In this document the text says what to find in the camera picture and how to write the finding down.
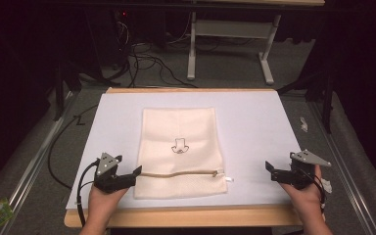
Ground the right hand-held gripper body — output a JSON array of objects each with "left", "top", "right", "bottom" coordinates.
[{"left": 270, "top": 149, "right": 333, "bottom": 191}]

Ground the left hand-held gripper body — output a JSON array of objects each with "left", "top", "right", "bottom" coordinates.
[{"left": 93, "top": 152, "right": 138, "bottom": 194}]

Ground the cream mesh zipper laundry bag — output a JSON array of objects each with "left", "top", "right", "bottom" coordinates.
[{"left": 132, "top": 107, "right": 229, "bottom": 201}]

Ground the person's left hand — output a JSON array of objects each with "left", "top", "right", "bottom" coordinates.
[{"left": 87, "top": 183, "right": 129, "bottom": 227}]

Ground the person's right hand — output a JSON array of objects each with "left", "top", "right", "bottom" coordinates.
[{"left": 278, "top": 164, "right": 325, "bottom": 223}]

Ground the crumpled white scrap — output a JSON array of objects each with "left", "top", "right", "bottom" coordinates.
[{"left": 320, "top": 178, "right": 334, "bottom": 194}]

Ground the white table mat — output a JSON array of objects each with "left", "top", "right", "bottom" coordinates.
[{"left": 65, "top": 90, "right": 304, "bottom": 211}]

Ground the black metal stand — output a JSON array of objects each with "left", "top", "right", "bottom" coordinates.
[
  {"left": 276, "top": 70, "right": 337, "bottom": 135},
  {"left": 52, "top": 60, "right": 83, "bottom": 122}
]

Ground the dark computer tower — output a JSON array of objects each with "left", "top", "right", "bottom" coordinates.
[{"left": 110, "top": 9, "right": 135, "bottom": 68}]

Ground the right hand-held gripper black cable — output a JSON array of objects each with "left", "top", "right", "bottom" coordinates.
[{"left": 312, "top": 174, "right": 328, "bottom": 213}]

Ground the hand-held gripper black cable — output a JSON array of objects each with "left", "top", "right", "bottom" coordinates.
[
  {"left": 75, "top": 159, "right": 101, "bottom": 228},
  {"left": 312, "top": 174, "right": 328, "bottom": 213}
]

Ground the left hand-held gripper black cable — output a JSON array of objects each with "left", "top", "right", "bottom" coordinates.
[{"left": 75, "top": 159, "right": 101, "bottom": 228}]

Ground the metal floor rail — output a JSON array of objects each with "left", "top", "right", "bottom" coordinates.
[
  {"left": 306, "top": 99, "right": 376, "bottom": 235},
  {"left": 0, "top": 91, "right": 81, "bottom": 235}
]

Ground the black floor cable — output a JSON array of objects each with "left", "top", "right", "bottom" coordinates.
[{"left": 47, "top": 103, "right": 100, "bottom": 191}]

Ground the tangle of black floor cables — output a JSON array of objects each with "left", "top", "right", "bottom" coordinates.
[{"left": 77, "top": 38, "right": 200, "bottom": 90}]

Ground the white metal desk frame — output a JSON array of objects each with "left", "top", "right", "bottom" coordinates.
[{"left": 186, "top": 0, "right": 326, "bottom": 86}]

